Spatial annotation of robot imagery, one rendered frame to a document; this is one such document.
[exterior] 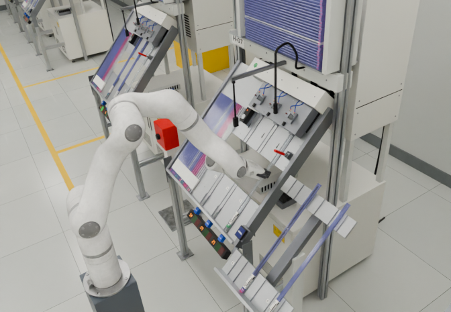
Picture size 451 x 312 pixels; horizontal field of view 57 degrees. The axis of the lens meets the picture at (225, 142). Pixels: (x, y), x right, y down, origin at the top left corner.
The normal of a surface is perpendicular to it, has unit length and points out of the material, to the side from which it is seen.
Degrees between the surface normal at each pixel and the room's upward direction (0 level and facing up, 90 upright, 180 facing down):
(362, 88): 90
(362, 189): 0
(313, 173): 0
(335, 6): 90
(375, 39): 90
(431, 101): 90
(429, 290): 0
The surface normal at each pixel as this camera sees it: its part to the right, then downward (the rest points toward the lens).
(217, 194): -0.64, -0.36
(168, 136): 0.53, 0.43
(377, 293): -0.07, -0.84
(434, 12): -0.84, 0.33
